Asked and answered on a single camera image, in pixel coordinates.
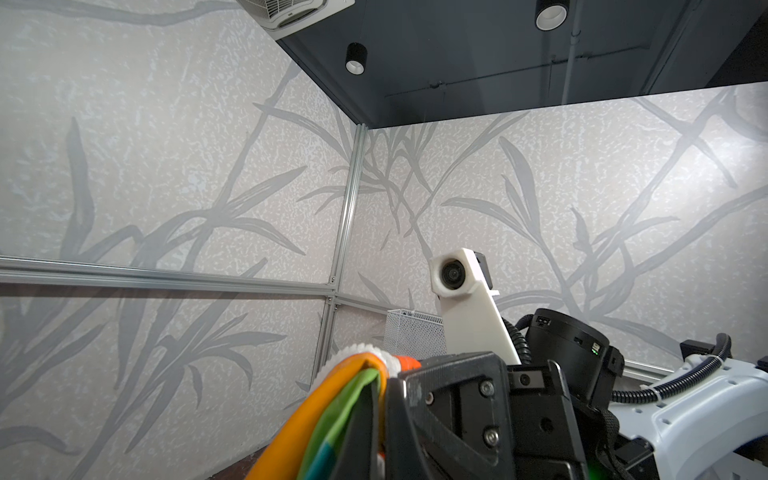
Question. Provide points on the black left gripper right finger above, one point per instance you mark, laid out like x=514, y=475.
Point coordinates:
x=407, y=456

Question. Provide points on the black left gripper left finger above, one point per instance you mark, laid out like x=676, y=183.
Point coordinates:
x=359, y=451

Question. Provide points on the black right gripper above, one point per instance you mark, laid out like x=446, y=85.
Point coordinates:
x=497, y=421

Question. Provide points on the rainbow striped kids jacket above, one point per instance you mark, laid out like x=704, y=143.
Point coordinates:
x=310, y=442

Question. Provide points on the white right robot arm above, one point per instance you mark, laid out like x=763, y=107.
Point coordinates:
x=696, y=434

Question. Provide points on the black ceiling spotlight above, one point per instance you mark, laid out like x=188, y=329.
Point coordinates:
x=551, y=14
x=356, y=58

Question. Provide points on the white ceiling vent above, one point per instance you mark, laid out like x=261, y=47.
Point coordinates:
x=281, y=18

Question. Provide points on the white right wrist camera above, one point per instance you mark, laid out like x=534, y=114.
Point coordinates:
x=471, y=320

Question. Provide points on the white wire mesh basket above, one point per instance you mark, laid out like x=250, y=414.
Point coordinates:
x=414, y=334

